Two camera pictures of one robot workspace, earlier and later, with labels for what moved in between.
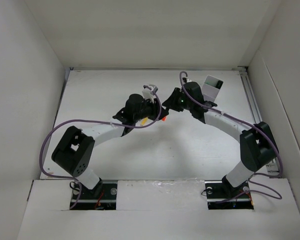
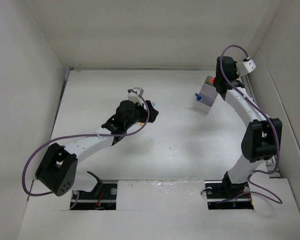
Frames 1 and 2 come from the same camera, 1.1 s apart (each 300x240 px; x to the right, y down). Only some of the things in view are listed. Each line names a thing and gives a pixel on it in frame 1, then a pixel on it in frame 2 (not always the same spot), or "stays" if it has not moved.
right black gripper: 171,102 -> 235,70
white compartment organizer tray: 211,88 stays
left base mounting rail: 103,196 stays
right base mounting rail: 222,195 stays
